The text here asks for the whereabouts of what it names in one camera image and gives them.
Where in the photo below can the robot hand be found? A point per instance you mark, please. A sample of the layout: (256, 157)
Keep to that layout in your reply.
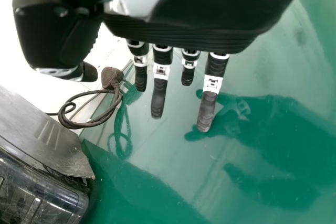
(199, 11)

